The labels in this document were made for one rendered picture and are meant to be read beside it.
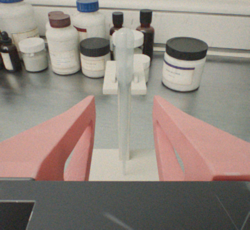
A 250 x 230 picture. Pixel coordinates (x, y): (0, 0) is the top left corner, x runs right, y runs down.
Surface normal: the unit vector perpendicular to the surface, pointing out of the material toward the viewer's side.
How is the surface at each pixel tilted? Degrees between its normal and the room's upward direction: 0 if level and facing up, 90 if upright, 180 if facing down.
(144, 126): 0
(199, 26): 90
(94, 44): 0
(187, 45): 0
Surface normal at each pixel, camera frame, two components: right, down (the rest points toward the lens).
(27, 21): 0.81, 0.36
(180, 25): -0.15, 0.58
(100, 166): 0.00, -0.81
